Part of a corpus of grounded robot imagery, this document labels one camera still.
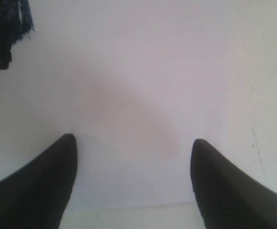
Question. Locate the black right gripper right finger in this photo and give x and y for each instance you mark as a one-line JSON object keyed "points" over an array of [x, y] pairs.
{"points": [[226, 196]]}

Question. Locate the white paper sheet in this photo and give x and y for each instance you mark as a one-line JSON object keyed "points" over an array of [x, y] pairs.
{"points": [[136, 82]]}

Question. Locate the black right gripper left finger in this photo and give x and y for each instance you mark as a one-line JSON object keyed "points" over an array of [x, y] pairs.
{"points": [[36, 196]]}

